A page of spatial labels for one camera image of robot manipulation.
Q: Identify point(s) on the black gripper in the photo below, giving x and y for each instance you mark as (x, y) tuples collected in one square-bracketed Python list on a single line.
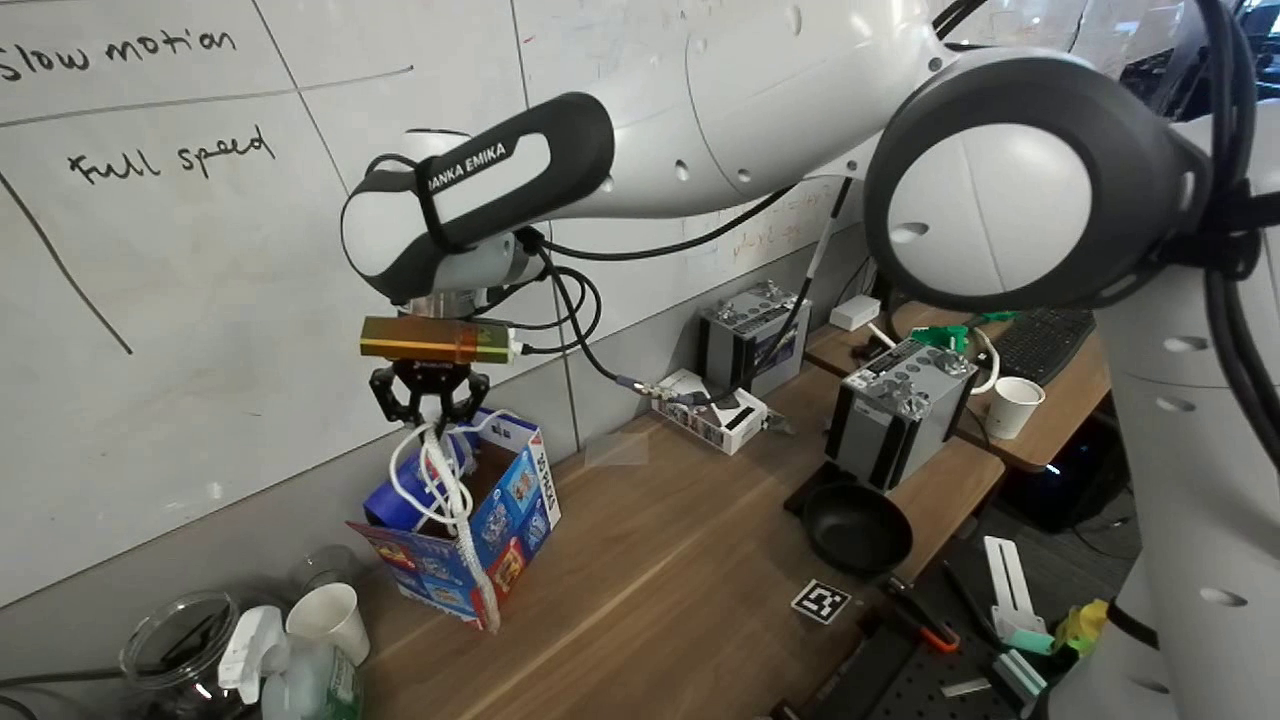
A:
[(431, 376)]

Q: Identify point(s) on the blue cardboard snack box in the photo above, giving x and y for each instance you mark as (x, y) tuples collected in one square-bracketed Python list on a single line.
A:
[(520, 515)]

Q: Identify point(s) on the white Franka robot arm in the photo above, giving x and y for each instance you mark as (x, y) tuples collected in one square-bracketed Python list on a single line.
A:
[(745, 94)]

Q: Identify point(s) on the small white adapter box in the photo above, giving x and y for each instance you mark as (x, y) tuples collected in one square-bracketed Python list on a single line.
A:
[(853, 313)]

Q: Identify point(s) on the clear drinking glass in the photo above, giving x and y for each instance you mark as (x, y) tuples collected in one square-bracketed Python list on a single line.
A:
[(325, 566)]

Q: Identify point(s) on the white paper cup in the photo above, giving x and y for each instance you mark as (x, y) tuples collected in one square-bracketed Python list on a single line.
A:
[(1009, 405), (325, 623)]

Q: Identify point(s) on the clear spray bottle white trigger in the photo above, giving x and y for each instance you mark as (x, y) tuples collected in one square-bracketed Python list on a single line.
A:
[(304, 686)]

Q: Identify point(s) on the grey battery with Dominator label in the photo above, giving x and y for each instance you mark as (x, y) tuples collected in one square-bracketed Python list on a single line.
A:
[(754, 341)]

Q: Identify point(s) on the clear glass jar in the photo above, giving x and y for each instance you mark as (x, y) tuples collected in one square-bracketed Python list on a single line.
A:
[(174, 655)]

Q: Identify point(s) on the black white fiducial tag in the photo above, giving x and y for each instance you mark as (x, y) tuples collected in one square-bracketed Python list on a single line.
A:
[(821, 600)]

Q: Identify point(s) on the black bowl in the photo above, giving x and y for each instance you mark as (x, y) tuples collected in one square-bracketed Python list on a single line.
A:
[(853, 526)]

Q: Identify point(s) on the grey battery with foil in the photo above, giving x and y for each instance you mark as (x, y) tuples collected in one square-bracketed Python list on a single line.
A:
[(892, 420)]

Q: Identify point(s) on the green plastic part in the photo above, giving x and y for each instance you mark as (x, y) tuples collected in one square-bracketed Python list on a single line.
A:
[(949, 334)]

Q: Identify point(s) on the white curved tube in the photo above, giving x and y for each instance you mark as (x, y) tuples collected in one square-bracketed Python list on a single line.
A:
[(991, 357)]

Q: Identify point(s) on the white ribbed plastic bar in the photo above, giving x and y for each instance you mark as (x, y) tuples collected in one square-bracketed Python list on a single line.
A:
[(1009, 582)]

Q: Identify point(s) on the black keyboard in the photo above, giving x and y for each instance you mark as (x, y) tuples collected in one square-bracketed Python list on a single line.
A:
[(1044, 349)]

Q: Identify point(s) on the black bulky case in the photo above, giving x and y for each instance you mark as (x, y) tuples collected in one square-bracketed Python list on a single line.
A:
[(1065, 465)]

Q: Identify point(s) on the teal white tool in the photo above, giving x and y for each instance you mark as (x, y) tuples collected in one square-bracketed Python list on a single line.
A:
[(1020, 665)]

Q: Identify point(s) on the yellow green toy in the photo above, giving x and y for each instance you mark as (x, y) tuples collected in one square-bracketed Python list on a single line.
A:
[(1081, 624)]

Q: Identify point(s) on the gold wrist camera bar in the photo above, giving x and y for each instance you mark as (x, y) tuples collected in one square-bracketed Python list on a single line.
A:
[(443, 336)]

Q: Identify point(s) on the white camera product box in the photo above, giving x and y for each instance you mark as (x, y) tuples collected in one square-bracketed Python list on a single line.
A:
[(706, 412)]

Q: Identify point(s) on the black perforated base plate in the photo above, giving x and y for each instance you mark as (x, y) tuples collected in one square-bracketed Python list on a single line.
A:
[(933, 686)]

